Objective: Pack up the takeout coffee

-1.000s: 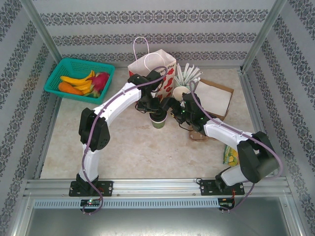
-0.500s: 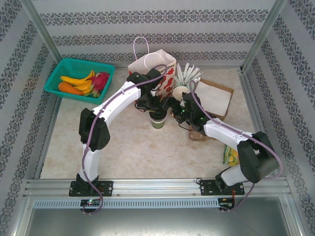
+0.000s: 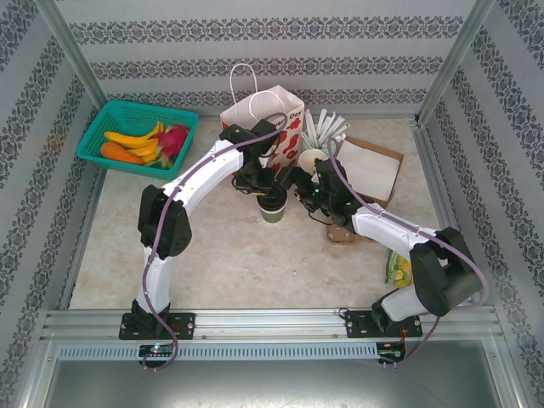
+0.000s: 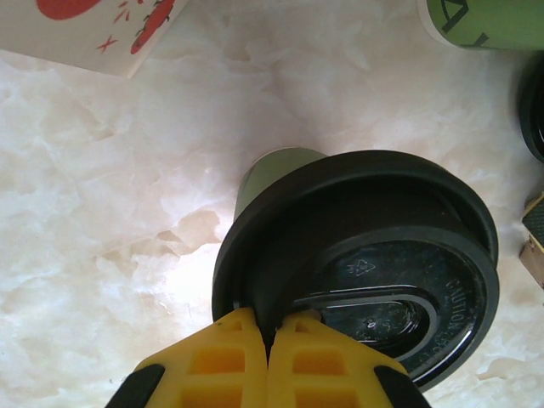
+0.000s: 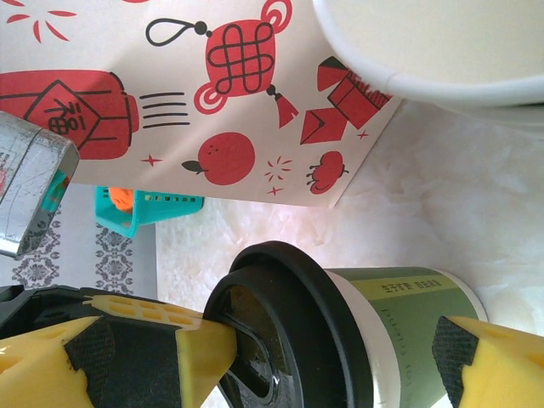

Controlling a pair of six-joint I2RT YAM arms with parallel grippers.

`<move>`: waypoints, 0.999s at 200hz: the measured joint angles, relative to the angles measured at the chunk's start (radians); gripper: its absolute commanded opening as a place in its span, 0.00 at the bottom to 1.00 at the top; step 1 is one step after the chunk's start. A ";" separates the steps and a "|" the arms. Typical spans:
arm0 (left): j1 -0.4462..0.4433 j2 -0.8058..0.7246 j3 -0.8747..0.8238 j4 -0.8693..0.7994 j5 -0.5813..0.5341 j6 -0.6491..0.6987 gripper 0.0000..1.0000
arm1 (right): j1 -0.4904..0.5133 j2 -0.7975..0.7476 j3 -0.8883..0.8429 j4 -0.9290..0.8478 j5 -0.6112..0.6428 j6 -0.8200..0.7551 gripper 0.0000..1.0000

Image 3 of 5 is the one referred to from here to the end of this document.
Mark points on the small circuit board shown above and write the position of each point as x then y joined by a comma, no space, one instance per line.
155,349
389,353

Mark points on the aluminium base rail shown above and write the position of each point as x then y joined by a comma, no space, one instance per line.
272,323

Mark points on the mint green straw holder cup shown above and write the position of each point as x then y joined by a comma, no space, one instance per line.
341,149

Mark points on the red and white paper bag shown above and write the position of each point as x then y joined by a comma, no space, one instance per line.
291,140

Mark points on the yellow green candy packet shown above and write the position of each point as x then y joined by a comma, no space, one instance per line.
397,270

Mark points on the green paper cup black lid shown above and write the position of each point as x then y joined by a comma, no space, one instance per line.
272,212

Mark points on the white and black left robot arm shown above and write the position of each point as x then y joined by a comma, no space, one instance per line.
204,178

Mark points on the pink toy dragon fruit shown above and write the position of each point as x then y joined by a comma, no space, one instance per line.
174,138

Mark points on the left small circuit board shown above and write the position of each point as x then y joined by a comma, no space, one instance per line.
155,349

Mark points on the orange toy carrot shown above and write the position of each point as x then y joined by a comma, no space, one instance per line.
119,154

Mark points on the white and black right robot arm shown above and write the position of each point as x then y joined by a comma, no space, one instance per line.
391,229

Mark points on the white paper napkin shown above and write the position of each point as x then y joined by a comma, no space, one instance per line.
370,170

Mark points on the grey steel sheet panel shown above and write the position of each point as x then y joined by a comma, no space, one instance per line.
272,382

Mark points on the brown cardboard tray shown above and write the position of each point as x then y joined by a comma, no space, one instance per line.
399,166

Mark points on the yellow toy banana bunch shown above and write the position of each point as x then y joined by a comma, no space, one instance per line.
127,138

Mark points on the teal plastic basket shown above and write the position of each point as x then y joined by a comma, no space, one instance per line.
127,112

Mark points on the aluminium frame post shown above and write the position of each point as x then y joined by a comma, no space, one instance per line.
72,51
457,51

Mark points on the stack of paper cups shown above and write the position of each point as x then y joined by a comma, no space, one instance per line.
308,159

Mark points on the right small circuit board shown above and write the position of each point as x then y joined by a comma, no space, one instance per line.
389,353

